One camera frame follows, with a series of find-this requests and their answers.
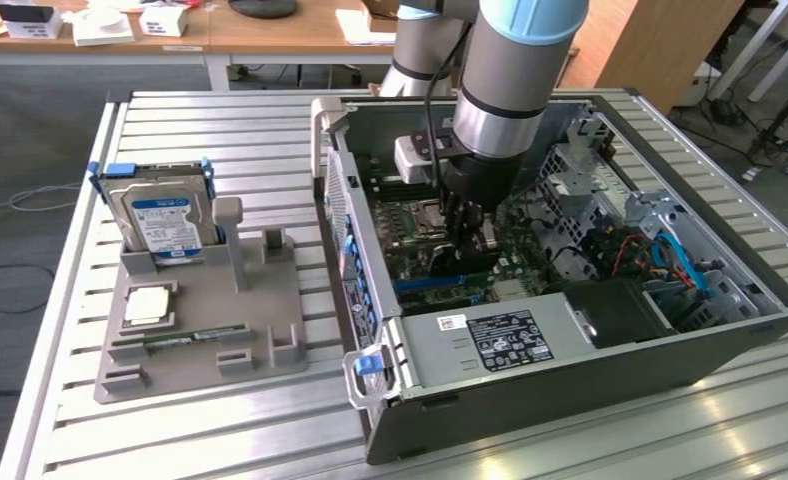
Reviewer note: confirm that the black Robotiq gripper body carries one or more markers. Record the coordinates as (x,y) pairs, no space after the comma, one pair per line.
(483,177)

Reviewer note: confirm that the black graphics card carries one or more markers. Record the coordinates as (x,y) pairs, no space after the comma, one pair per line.
(450,262)

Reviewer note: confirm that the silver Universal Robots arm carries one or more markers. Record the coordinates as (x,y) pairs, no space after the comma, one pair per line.
(514,75)

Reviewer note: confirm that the metal CPU socket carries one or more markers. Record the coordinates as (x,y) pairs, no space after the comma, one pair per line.
(427,217)

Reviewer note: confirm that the green motherboard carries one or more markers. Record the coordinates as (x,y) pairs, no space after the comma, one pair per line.
(527,240)

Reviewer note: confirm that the blue expansion slot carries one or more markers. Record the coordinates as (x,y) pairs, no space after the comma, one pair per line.
(427,286)

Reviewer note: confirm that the grey power supply unit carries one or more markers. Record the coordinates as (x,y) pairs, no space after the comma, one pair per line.
(500,340)

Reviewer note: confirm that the blue case latch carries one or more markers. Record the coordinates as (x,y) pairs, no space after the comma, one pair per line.
(366,364)

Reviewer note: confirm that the open black PC case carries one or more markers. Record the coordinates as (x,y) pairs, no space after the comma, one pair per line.
(567,390)

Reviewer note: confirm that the white paper stack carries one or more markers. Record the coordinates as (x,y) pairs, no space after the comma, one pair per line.
(363,30)

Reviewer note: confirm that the wooden cabinet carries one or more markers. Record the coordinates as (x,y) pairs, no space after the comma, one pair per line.
(660,50)

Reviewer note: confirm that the grey plastic parts rack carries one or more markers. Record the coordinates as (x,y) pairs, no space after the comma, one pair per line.
(213,295)

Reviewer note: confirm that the wooden desk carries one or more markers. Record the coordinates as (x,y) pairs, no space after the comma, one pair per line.
(267,35)

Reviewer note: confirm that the hard disk in blue caddy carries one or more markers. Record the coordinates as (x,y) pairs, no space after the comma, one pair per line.
(160,220)

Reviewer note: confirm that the black round stand base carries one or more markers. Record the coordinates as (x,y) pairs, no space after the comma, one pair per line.
(263,7)

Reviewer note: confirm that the silver CPU chip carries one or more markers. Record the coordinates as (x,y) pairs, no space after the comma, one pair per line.
(148,305)

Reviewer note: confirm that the small white printed box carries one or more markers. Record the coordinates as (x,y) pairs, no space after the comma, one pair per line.
(163,22)

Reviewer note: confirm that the white round-topped box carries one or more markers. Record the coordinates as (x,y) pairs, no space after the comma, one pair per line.
(100,27)

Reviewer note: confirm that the white box with black insert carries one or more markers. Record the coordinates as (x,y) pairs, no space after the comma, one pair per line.
(29,22)

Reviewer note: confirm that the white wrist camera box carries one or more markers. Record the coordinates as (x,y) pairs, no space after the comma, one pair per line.
(414,160)

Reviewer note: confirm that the white table frame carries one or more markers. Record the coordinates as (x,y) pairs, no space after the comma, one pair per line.
(776,50)

